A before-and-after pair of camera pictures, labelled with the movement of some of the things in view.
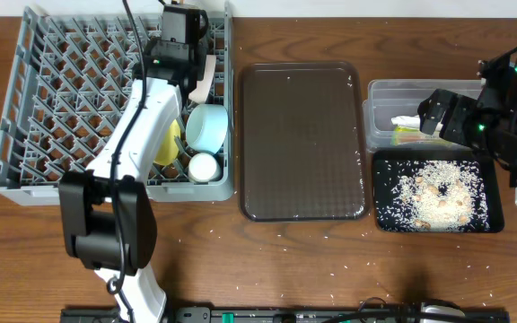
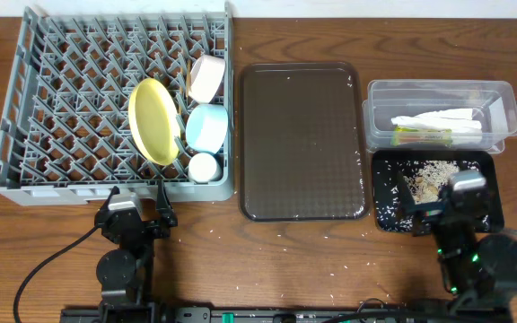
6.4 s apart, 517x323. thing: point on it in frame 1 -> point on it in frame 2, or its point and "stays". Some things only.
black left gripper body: [183, 15] -> [146, 224]
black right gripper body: [468, 125] -> [433, 211]
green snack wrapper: [404, 135] stays
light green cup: [202, 167] stays
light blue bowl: [206, 126] stays
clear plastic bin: [390, 116] stays
